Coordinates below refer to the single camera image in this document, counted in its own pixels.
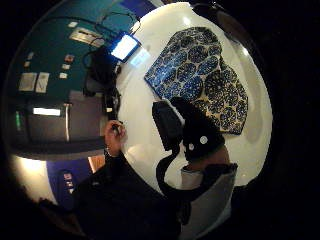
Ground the black pen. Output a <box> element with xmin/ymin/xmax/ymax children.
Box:
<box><xmin>112</xmin><ymin>121</ymin><xmax>124</xmax><ymax>135</ymax></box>

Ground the black box device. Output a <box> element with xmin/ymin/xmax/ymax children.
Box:
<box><xmin>151</xmin><ymin>100</ymin><xmax>185</xmax><ymax>152</ymax></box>

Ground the blue patterned folded cloth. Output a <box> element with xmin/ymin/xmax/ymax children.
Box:
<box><xmin>144</xmin><ymin>26</ymin><xmax>223</xmax><ymax>102</ymax></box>

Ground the blue beige patterned cloth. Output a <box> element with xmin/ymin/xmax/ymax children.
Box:
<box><xmin>192</xmin><ymin>54</ymin><xmax>250</xmax><ymax>136</ymax></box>

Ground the glowing tablet screen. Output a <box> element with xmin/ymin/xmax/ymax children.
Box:
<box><xmin>109</xmin><ymin>31</ymin><xmax>142</xmax><ymax>64</ymax></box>

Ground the grey metal door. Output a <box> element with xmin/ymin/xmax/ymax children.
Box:
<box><xmin>26</xmin><ymin>90</ymin><xmax>106</xmax><ymax>144</ymax></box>

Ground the white paper sheet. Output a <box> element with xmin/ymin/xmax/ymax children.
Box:
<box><xmin>34</xmin><ymin>71</ymin><xmax>51</xmax><ymax>94</ymax></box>
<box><xmin>18</xmin><ymin>72</ymin><xmax>38</xmax><ymax>93</ymax></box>

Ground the black strap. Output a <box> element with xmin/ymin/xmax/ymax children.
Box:
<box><xmin>155</xmin><ymin>145</ymin><xmax>201</xmax><ymax>203</ymax></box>

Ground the metal door handle bar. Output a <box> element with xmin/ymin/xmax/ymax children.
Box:
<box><xmin>63</xmin><ymin>102</ymin><xmax>73</xmax><ymax>143</ymax></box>

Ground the black cable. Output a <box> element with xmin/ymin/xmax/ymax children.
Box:
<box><xmin>43</xmin><ymin>11</ymin><xmax>141</xmax><ymax>43</ymax></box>

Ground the grey wall sign plate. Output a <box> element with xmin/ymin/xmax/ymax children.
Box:
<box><xmin>68</xmin><ymin>26</ymin><xmax>106</xmax><ymax>48</ymax></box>

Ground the group of small wall notes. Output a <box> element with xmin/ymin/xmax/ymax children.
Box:
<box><xmin>22</xmin><ymin>20</ymin><xmax>80</xmax><ymax>81</ymax></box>

